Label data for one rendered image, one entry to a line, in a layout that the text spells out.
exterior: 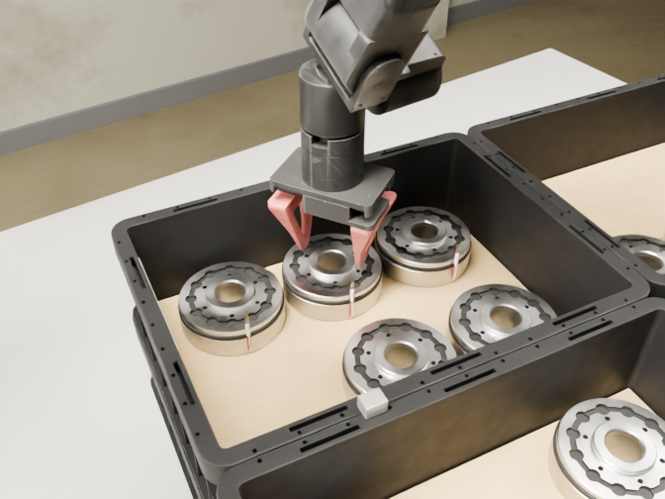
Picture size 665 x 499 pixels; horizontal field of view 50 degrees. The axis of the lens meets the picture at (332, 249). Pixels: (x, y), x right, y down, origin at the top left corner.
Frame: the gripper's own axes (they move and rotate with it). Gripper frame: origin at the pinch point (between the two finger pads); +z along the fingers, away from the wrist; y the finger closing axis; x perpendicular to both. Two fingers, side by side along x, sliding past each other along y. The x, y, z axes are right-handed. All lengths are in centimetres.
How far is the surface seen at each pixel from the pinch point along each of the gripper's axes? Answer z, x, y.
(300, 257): 1.9, 0.6, 3.4
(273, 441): -5.2, 25.5, -7.3
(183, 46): 69, -157, 134
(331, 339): 5.0, 6.9, -3.0
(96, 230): 18.4, -9.1, 42.1
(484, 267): 5.1, -9.6, -13.8
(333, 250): 1.5, -1.4, 0.5
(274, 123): 90, -153, 94
